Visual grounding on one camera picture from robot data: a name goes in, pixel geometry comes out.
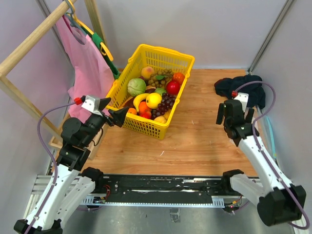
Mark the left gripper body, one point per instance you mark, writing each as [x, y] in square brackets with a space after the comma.
[96, 122]

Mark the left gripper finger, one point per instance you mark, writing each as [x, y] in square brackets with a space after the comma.
[118, 117]
[103, 103]

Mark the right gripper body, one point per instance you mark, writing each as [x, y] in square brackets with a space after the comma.
[225, 124]

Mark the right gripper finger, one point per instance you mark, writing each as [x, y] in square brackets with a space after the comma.
[250, 115]
[220, 114]

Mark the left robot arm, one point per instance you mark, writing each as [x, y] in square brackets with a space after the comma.
[70, 183]

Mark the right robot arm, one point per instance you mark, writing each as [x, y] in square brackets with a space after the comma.
[277, 199]

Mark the dark navy cloth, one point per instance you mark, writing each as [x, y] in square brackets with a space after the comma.
[224, 88]

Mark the pink shirt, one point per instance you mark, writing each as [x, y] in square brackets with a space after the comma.
[92, 74]

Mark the banana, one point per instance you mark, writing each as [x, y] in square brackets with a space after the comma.
[138, 99]

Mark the red orange fruit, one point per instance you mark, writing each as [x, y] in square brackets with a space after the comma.
[146, 115]

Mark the green cabbage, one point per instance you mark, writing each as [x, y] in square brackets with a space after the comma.
[136, 87]

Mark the yellow peach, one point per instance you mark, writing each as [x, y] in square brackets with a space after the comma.
[160, 119]

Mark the yellow plastic basket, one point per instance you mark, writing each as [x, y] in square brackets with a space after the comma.
[159, 58]

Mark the yellow hanger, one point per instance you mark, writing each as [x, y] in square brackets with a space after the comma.
[73, 14]

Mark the purple grapes bunch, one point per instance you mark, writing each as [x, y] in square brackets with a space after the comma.
[165, 105]

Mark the green grapes bunch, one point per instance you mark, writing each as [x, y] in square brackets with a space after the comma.
[160, 79]

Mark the red apple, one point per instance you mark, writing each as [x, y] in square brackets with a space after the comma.
[173, 87]

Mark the orange persimmon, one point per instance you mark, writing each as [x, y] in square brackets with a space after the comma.
[178, 77]

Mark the green garment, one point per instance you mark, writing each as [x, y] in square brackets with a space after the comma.
[107, 58]

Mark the grey hanger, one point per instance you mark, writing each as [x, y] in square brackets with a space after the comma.
[76, 30]

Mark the wooden clothes rack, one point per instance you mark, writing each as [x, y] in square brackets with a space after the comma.
[20, 52]

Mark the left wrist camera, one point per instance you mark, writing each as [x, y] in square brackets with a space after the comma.
[91, 104]

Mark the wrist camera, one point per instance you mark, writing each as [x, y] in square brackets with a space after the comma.
[242, 97]
[91, 104]

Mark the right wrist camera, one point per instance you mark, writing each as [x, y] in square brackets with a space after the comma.
[242, 97]

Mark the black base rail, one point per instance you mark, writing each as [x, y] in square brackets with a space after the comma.
[161, 190]

